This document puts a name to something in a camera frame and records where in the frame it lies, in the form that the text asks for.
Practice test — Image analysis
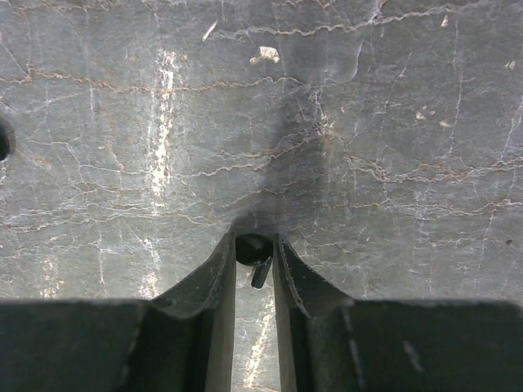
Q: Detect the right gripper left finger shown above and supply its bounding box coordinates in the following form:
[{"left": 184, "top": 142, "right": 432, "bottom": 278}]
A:
[{"left": 1, "top": 233, "right": 236, "bottom": 391}]

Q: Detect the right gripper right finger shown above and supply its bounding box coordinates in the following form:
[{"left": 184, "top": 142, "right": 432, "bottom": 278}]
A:
[{"left": 273, "top": 235, "right": 522, "bottom": 391}]

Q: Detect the black earbud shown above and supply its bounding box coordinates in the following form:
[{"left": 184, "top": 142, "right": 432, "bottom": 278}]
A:
[{"left": 235, "top": 234, "right": 273, "bottom": 289}]

